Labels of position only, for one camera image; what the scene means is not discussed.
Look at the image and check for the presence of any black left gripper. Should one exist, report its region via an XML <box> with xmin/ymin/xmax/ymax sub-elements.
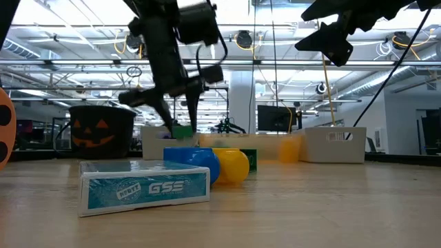
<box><xmin>119</xmin><ymin>64</ymin><xmax>225</xmax><ymax>136</ymax></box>

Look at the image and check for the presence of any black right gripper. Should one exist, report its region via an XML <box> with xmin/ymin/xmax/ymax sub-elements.
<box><xmin>294</xmin><ymin>0</ymin><xmax>420</xmax><ymax>68</ymax></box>

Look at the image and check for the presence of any bright green long toy brick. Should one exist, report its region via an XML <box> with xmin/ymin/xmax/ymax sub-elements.
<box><xmin>172</xmin><ymin>125</ymin><xmax>194</xmax><ymax>140</ymax></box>

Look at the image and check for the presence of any Nertz playing card deck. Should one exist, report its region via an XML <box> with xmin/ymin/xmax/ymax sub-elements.
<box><xmin>78</xmin><ymin>160</ymin><xmax>212</xmax><ymax>218</ymax></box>

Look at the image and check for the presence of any dark green toy brick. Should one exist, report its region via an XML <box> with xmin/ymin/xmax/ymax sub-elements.
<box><xmin>240</xmin><ymin>148</ymin><xmax>258</xmax><ymax>173</ymax></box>

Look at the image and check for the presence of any orange foam die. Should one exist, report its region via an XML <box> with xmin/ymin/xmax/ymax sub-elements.
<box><xmin>0</xmin><ymin>88</ymin><xmax>17</xmax><ymax>172</ymax></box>

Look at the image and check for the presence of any white plastic bin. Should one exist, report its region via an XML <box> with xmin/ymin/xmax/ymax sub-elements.
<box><xmin>296</xmin><ymin>126</ymin><xmax>367</xmax><ymax>165</ymax></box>
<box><xmin>141</xmin><ymin>125</ymin><xmax>201</xmax><ymax>161</ymax></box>

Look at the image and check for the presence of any black background stand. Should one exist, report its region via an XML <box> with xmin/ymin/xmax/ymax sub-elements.
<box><xmin>212</xmin><ymin>116</ymin><xmax>247</xmax><ymax>134</ymax></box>

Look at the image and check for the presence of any white building column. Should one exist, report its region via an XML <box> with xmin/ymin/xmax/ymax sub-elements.
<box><xmin>228</xmin><ymin>70</ymin><xmax>256</xmax><ymax>134</ymax></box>

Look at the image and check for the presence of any black pumpkin-face bucket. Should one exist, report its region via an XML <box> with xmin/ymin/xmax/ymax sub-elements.
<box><xmin>68</xmin><ymin>105</ymin><xmax>138</xmax><ymax>160</ymax></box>

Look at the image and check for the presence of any orange translucent bin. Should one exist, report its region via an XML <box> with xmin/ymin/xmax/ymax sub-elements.
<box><xmin>198</xmin><ymin>133</ymin><xmax>306</xmax><ymax>163</ymax></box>

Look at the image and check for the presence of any black computer monitor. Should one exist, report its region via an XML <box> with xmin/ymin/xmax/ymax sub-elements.
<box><xmin>256</xmin><ymin>105</ymin><xmax>298</xmax><ymax>134</ymax></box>

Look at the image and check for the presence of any long ceiling light strip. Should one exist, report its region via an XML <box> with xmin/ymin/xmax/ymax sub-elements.
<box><xmin>0</xmin><ymin>59</ymin><xmax>441</xmax><ymax>68</ymax></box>

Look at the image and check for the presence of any small background monitor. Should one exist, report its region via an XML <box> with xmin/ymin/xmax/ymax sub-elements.
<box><xmin>15</xmin><ymin>119</ymin><xmax>34</xmax><ymax>135</ymax></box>

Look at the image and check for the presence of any black background rig frame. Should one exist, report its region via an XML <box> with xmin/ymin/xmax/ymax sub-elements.
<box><xmin>172</xmin><ymin>85</ymin><xmax>231</xmax><ymax>134</ymax></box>

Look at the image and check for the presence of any thin black hanging cable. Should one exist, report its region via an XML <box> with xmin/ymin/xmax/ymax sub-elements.
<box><xmin>269</xmin><ymin>0</ymin><xmax>279</xmax><ymax>108</ymax></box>

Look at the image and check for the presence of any yellow hanging cable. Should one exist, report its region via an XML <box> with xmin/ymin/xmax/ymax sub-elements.
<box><xmin>321</xmin><ymin>54</ymin><xmax>337</xmax><ymax>127</ymax></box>

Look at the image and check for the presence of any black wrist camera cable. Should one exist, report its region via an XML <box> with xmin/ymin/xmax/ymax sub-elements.
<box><xmin>195</xmin><ymin>23</ymin><xmax>229</xmax><ymax>82</ymax></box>

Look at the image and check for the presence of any thick black hanging cable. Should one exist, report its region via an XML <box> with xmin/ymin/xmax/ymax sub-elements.
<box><xmin>346</xmin><ymin>8</ymin><xmax>433</xmax><ymax>141</ymax></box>

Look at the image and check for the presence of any silver ceiling duct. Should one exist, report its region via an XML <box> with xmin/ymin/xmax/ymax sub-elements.
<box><xmin>0</xmin><ymin>34</ymin><xmax>61</xmax><ymax>61</ymax></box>

